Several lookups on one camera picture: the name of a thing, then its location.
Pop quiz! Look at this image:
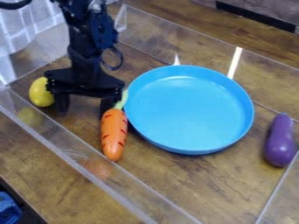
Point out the black cable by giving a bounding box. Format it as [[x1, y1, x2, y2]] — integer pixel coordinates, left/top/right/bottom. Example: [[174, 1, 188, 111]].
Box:
[[98, 45, 125, 72]]

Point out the purple toy eggplant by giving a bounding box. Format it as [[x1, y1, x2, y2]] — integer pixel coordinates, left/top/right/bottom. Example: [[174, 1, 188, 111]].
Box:
[[265, 113, 294, 167]]

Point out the blue plastic object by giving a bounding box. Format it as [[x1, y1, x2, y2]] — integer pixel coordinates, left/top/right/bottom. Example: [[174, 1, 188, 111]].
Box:
[[0, 192, 22, 224]]

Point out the clear acrylic enclosure wall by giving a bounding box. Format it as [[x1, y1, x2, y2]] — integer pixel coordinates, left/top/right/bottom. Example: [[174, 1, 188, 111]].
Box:
[[0, 0, 299, 224]]

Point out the orange toy carrot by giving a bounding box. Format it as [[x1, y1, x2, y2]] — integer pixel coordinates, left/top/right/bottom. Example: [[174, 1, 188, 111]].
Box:
[[100, 90, 128, 162]]

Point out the yellow toy lemon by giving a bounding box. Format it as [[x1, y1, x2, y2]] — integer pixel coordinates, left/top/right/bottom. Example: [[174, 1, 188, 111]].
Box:
[[29, 77, 53, 107]]

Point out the blue plastic plate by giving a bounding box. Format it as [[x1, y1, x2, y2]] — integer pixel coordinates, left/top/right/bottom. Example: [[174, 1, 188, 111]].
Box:
[[125, 65, 254, 155]]

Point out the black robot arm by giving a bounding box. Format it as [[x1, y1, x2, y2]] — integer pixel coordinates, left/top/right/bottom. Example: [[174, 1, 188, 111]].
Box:
[[44, 0, 125, 113]]

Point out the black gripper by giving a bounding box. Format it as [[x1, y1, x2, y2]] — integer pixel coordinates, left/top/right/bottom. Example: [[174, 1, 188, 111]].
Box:
[[44, 46, 125, 119]]

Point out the white checkered curtain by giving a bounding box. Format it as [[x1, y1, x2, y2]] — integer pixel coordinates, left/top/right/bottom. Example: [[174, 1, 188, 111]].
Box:
[[0, 0, 70, 56]]

